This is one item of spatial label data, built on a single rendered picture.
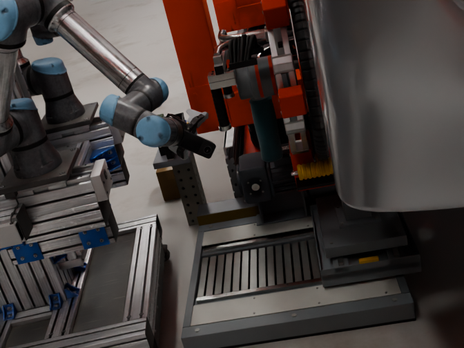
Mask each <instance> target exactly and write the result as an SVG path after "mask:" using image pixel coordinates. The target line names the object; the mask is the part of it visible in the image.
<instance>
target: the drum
mask: <svg viewBox="0 0 464 348"><path fill-rule="evenodd" d="M271 58H272V56H271V55H269V56H266V57H260V58H257V61H258V64H257V65H254V66H247V67H243V68H237V69H235V72H236V76H237V79H238V82H237V86H236V87H237V89H238V93H239V97H240V99H241V100H243V99H250V98H254V99H258V98H263V97H268V96H272V95H277V94H278V85H277V81H276V76H275V75H274V72H273V65H272V61H271ZM294 73H295V76H296V69H295V72H294ZM282 81H283V86H284V88H287V87H291V82H290V78H289V73H286V74H282ZM296 83H297V85H298V80H297V76H296Z"/></svg>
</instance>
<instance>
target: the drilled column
mask: <svg viewBox="0 0 464 348"><path fill-rule="evenodd" d="M172 169H173V172H174V176H175V180H176V182H177V187H178V190H179V192H180V197H181V199H182V204H183V207H184V211H185V214H186V218H187V221H188V225H189V226H191V225H196V224H198V220H197V211H198V206H199V205H200V204H207V202H206V198H205V194H204V190H203V187H202V183H201V179H200V175H199V172H198V169H197V164H196V161H195V157H194V154H193V155H192V159H191V163H187V164H180V165H177V166H172ZM191 220H192V221H191Z"/></svg>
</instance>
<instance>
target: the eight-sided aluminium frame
mask: <svg viewBox="0 0 464 348"><path fill-rule="evenodd" d="M280 29H281V33H282V40H283V45H284V52H285V55H278V53H277V48H276V41H275V37H274V32H273V29H271V30H267V32H268V36H269V44H270V49H271V56H272V58H271V61H272V65H273V72H274V75H275V78H276V81H277V85H278V90H279V89H281V88H284V86H283V81H282V74H286V73H289V78H290V82H291V86H297V83H296V76H295V73H294V72H295V67H294V63H293V56H292V53H291V51H290V46H289V39H288V31H287V27H286V26H285V27H281V28H280ZM283 120H284V127H285V130H286V134H287V135H288V138H289V145H290V149H291V153H292V155H296V154H300V153H307V152H309V143H308V140H307V136H306V127H305V120H304V116H303V115H300V116H296V117H289V118H285V119H284V118H283ZM296 133H300V136H301V140H297V141H296V139H295V134H296Z"/></svg>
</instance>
